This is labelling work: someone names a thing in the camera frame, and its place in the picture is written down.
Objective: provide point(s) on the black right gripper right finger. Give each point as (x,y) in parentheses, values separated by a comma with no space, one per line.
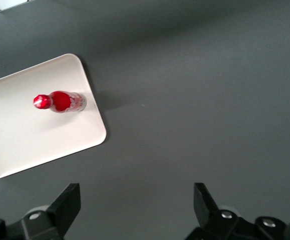
(207,215)

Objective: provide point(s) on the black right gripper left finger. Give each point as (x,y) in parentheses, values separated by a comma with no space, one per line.
(64,207)

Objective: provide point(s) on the red coke bottle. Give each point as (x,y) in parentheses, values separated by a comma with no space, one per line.
(62,101)

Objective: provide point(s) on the white rectangular tray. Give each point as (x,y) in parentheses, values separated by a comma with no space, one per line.
(22,140)

